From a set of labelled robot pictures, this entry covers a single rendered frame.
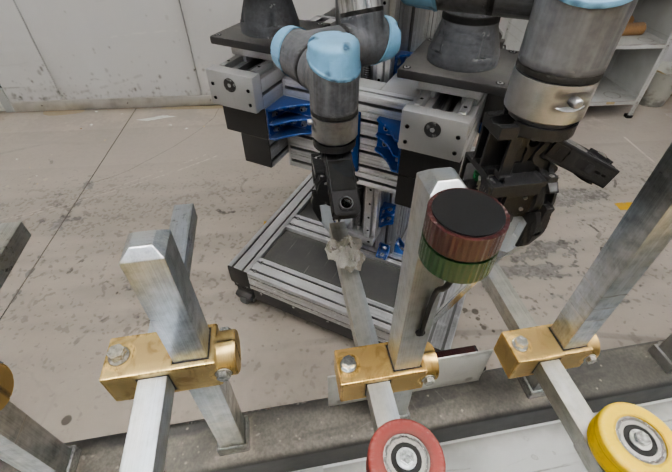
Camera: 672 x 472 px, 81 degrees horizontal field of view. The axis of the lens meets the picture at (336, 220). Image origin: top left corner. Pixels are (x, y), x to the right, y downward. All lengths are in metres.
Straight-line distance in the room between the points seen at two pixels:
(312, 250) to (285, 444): 1.00
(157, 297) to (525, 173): 0.39
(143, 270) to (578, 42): 0.40
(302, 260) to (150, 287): 1.21
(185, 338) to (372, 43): 0.54
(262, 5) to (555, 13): 0.79
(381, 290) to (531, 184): 1.06
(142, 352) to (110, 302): 1.44
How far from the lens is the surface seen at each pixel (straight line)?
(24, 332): 2.01
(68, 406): 1.73
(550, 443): 0.86
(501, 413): 0.76
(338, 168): 0.65
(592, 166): 0.51
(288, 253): 1.58
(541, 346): 0.66
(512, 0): 0.50
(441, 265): 0.31
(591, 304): 0.60
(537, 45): 0.41
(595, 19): 0.40
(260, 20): 1.08
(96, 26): 3.26
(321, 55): 0.57
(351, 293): 0.63
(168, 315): 0.40
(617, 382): 0.87
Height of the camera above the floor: 1.36
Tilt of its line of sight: 42 degrees down
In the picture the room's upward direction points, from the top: straight up
